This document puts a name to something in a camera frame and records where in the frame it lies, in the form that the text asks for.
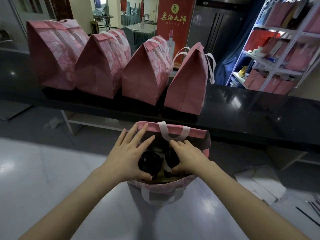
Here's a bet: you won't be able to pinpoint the red gift box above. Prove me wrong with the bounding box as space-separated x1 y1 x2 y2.
247 30 281 52

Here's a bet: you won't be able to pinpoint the red standing banner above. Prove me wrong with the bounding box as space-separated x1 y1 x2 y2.
155 0 197 69

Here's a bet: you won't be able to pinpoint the crumpled white paper scrap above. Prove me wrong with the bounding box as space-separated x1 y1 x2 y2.
43 116 65 129

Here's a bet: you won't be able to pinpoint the person's left forearm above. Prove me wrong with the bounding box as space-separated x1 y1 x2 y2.
18 167 124 240

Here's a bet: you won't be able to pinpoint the brown door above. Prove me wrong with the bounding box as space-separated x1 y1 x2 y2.
49 0 74 22

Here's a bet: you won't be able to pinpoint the blue curtain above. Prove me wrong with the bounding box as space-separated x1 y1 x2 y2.
214 0 268 86

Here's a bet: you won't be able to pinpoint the black thin rods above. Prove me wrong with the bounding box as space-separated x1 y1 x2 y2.
293 193 320 228

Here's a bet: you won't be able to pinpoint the person's right forearm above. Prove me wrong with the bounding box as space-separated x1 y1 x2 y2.
194 161 312 240

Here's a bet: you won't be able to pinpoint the yellow packet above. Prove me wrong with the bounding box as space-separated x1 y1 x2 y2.
237 65 250 78

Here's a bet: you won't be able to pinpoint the person's left hand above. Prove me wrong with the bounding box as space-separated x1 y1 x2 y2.
99 122 156 183

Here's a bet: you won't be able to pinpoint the open pink gift bag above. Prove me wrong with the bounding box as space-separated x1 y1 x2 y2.
126 120 211 206

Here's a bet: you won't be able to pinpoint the white cardboard sheets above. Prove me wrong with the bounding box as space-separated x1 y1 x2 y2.
233 164 287 206

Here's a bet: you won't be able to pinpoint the large black round jar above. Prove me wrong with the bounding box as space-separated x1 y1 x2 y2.
138 150 165 180

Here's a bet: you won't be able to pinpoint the steel cabinet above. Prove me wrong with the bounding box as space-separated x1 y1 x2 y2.
186 0 253 63

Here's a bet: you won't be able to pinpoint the row of pink bags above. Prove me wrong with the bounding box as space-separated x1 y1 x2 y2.
243 68 297 96

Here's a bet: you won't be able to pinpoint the small black round jar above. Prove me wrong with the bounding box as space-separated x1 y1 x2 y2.
164 147 181 173

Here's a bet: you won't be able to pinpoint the white metal shelf rack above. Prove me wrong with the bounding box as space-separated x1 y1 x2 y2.
225 0 320 96

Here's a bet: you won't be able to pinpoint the closed pink gift bag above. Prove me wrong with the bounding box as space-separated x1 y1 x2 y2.
74 29 132 99
164 42 217 115
26 19 90 91
121 35 173 106

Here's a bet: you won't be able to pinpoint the table with blue cloth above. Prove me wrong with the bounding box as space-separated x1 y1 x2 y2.
121 23 157 51

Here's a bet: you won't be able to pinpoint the person's right hand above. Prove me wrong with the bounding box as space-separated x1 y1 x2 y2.
169 139 213 177

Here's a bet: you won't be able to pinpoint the white table frame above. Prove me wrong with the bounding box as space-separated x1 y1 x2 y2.
60 110 140 136

